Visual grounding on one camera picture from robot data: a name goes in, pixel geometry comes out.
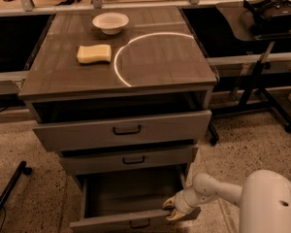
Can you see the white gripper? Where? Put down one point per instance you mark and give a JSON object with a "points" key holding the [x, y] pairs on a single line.
{"points": [[182, 203]]}

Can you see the grey drawer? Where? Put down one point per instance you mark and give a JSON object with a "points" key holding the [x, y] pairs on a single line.
{"points": [[94, 134], [128, 160], [130, 200]]}

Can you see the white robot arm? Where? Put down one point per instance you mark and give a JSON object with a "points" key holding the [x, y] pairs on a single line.
{"points": [[264, 200]]}

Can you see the grey drawer cabinet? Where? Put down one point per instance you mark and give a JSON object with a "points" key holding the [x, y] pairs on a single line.
{"points": [[156, 68]]}

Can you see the black side table stand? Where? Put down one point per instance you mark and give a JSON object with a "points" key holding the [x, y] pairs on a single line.
{"points": [[246, 29]]}

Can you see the black stand leg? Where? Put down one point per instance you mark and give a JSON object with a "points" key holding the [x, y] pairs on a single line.
{"points": [[22, 169]]}

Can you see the yellow sponge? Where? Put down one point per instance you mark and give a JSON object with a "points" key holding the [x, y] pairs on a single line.
{"points": [[91, 54]]}

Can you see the white bowl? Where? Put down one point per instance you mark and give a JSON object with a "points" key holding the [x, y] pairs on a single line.
{"points": [[110, 23]]}

